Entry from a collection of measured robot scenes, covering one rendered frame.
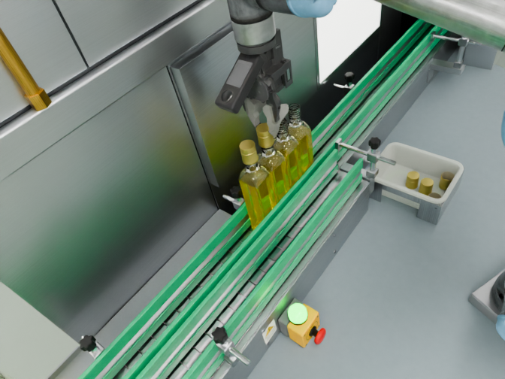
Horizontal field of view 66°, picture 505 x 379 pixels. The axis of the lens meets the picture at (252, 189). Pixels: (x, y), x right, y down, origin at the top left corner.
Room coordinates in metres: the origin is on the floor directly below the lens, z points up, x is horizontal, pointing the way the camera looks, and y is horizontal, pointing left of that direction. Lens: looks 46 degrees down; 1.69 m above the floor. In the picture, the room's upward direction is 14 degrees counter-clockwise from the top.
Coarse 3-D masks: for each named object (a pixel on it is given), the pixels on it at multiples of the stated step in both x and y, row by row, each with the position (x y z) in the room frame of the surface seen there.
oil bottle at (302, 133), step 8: (288, 128) 0.75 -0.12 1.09; (296, 128) 0.74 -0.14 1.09; (304, 128) 0.74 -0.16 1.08; (296, 136) 0.72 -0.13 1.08; (304, 136) 0.73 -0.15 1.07; (304, 144) 0.73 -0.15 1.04; (312, 144) 0.75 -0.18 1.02; (304, 152) 0.72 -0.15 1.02; (312, 152) 0.75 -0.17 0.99; (304, 160) 0.72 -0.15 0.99; (312, 160) 0.74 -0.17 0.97; (304, 168) 0.72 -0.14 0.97
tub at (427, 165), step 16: (400, 144) 0.85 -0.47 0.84; (400, 160) 0.83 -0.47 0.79; (416, 160) 0.80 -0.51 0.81; (432, 160) 0.77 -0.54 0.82; (448, 160) 0.74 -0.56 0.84; (384, 176) 0.80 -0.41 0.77; (400, 176) 0.78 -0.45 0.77; (432, 176) 0.75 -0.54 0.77; (416, 192) 0.66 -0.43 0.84; (432, 192) 0.70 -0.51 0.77; (448, 192) 0.63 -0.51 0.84
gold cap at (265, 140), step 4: (260, 124) 0.69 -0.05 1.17; (264, 124) 0.68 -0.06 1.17; (256, 128) 0.68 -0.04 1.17; (260, 128) 0.67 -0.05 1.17; (264, 128) 0.67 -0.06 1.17; (268, 128) 0.67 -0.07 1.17; (260, 132) 0.66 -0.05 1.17; (264, 132) 0.66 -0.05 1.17; (268, 132) 0.66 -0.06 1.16; (260, 136) 0.66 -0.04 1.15; (264, 136) 0.66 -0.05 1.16; (268, 136) 0.66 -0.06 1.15; (272, 136) 0.66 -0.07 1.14; (260, 140) 0.66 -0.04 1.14; (264, 140) 0.66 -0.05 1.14; (268, 140) 0.66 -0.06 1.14; (272, 140) 0.66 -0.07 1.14; (260, 144) 0.66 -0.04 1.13; (264, 144) 0.66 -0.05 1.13; (268, 144) 0.66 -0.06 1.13; (272, 144) 0.66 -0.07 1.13
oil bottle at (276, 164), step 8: (280, 152) 0.67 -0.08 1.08; (264, 160) 0.66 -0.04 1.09; (272, 160) 0.65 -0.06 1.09; (280, 160) 0.66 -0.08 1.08; (272, 168) 0.64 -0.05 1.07; (280, 168) 0.65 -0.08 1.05; (272, 176) 0.64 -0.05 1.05; (280, 176) 0.65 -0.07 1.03; (272, 184) 0.64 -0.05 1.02; (280, 184) 0.65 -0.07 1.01; (288, 184) 0.66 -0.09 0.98; (280, 192) 0.64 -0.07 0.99
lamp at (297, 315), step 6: (294, 306) 0.41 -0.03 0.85; (300, 306) 0.41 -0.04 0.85; (288, 312) 0.41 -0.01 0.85; (294, 312) 0.40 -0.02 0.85; (300, 312) 0.40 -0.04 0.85; (306, 312) 0.40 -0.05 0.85; (294, 318) 0.39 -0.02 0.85; (300, 318) 0.38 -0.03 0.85; (306, 318) 0.39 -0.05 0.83; (294, 324) 0.38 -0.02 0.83; (300, 324) 0.38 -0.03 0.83
